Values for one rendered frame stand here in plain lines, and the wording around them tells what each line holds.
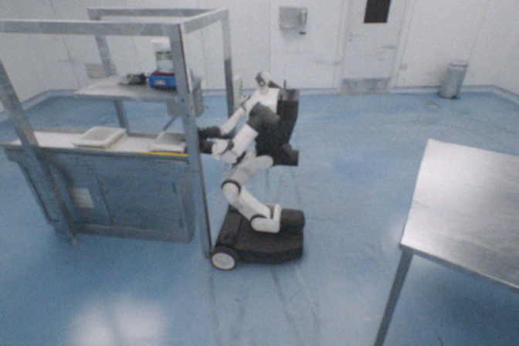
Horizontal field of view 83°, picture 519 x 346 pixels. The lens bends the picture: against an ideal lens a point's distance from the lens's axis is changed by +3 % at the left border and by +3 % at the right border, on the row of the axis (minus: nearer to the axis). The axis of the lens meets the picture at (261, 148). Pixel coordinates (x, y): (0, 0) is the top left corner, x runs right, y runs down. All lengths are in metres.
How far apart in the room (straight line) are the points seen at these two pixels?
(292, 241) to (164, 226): 0.99
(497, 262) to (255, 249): 1.35
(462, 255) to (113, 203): 2.18
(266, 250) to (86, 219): 1.47
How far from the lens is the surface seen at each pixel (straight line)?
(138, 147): 2.18
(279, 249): 2.17
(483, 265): 1.47
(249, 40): 5.41
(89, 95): 1.94
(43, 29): 1.96
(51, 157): 2.46
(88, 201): 2.63
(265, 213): 2.18
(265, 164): 1.85
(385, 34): 5.79
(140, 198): 2.34
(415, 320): 2.27
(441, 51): 6.29
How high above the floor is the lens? 1.80
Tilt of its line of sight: 29 degrees down
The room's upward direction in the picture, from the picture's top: 1 degrees counter-clockwise
